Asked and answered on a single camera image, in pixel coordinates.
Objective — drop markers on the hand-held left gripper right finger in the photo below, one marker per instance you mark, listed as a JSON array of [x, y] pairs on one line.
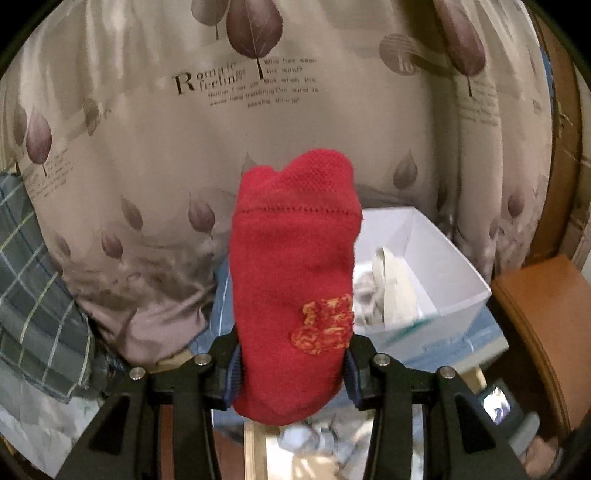
[[354, 384]]

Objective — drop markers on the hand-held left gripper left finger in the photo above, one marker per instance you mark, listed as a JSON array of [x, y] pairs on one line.
[[233, 371]]

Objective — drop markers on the pile of mixed underwear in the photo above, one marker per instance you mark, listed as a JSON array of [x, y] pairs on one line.
[[314, 443]]

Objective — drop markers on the wooden drawer with grey front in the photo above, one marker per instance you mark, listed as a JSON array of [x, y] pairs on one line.
[[255, 447]]

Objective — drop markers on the red sock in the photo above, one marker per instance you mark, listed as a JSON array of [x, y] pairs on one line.
[[295, 258]]

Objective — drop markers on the white cardboard box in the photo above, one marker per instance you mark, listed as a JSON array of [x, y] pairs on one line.
[[429, 258]]

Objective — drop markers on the person's right hand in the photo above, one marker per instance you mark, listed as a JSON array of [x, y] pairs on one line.
[[540, 457]]

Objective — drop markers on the blue checked cloth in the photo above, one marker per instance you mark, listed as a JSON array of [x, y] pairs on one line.
[[220, 300]]

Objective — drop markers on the dark printed plastic bag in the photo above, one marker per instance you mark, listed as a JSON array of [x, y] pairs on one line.
[[108, 374]]

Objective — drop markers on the white crumpled cloth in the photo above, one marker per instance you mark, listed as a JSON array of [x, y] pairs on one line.
[[41, 415]]

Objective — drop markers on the grey plaid cloth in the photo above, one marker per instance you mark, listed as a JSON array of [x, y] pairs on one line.
[[32, 300]]

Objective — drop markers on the orange wooden bed frame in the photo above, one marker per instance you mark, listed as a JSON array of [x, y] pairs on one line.
[[545, 300]]

